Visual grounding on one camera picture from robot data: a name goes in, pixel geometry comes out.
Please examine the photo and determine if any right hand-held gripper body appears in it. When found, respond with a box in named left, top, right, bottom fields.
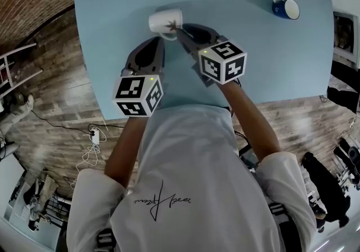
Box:
left=177, top=22, right=248, bottom=88

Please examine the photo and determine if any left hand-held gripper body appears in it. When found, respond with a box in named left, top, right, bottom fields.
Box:
left=111, top=36, right=166, bottom=118

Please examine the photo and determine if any white mug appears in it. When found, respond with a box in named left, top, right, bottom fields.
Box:
left=148, top=7, right=184, bottom=41

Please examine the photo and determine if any person's left forearm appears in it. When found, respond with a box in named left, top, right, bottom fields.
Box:
left=103, top=115, right=150, bottom=190

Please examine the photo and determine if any person's right forearm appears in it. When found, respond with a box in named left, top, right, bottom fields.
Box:
left=219, top=80, right=282, bottom=161

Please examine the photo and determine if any light blue table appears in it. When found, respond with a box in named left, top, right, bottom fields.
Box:
left=73, top=0, right=335, bottom=121

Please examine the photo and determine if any blue enamel mug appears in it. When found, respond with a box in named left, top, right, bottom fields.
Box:
left=271, top=0, right=301, bottom=20

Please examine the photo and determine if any person's white shirt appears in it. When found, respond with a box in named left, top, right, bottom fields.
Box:
left=66, top=104, right=317, bottom=252

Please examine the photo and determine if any small white table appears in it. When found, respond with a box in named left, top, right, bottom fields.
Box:
left=0, top=42, right=44, bottom=100

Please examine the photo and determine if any white desk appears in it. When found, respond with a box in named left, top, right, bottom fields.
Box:
left=331, top=0, right=360, bottom=69

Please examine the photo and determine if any black cable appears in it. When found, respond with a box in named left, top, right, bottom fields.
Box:
left=87, top=123, right=126, bottom=142
left=29, top=109, right=93, bottom=135

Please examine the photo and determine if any white cable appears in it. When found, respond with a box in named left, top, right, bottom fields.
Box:
left=70, top=142, right=101, bottom=190

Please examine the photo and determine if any black backpack strap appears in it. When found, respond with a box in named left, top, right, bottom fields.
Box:
left=268, top=201, right=296, bottom=252
left=97, top=228, right=115, bottom=252

